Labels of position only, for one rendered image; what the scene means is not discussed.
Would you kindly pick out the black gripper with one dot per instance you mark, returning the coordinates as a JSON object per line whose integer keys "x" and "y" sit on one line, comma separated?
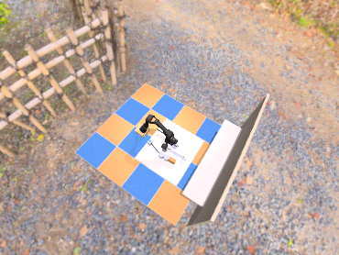
{"x": 165, "y": 145}

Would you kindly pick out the brown block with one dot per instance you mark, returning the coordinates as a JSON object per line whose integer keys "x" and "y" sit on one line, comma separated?
{"x": 171, "y": 160}

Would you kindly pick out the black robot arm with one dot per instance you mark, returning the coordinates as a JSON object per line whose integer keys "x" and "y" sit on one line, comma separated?
{"x": 167, "y": 132}

